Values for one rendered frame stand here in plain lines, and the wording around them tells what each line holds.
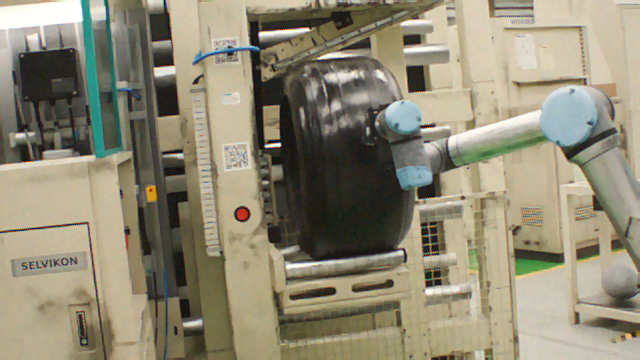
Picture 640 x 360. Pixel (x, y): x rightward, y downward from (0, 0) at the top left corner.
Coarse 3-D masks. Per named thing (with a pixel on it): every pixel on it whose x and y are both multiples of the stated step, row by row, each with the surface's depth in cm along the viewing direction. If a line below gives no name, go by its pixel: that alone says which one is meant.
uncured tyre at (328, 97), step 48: (288, 96) 239; (336, 96) 228; (384, 96) 229; (288, 144) 269; (336, 144) 223; (288, 192) 268; (336, 192) 224; (384, 192) 226; (336, 240) 232; (384, 240) 236
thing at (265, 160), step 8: (264, 160) 281; (264, 168) 282; (264, 176) 281; (272, 176) 280; (264, 184) 281; (272, 184) 280; (264, 192) 281; (272, 192) 280; (264, 200) 281; (272, 200) 281; (216, 208) 278; (272, 208) 283; (216, 216) 278; (272, 216) 282; (272, 224) 289
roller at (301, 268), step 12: (372, 252) 240; (384, 252) 240; (396, 252) 240; (288, 264) 236; (300, 264) 236; (312, 264) 236; (324, 264) 237; (336, 264) 237; (348, 264) 237; (360, 264) 238; (372, 264) 239; (384, 264) 240; (396, 264) 241; (288, 276) 236; (300, 276) 237
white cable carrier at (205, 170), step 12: (192, 96) 237; (204, 108) 238; (204, 120) 238; (204, 132) 238; (204, 144) 239; (204, 156) 239; (204, 168) 239; (204, 180) 239; (204, 192) 239; (204, 204) 240; (204, 216) 242; (204, 228) 244; (216, 228) 241; (216, 240) 240; (216, 252) 241
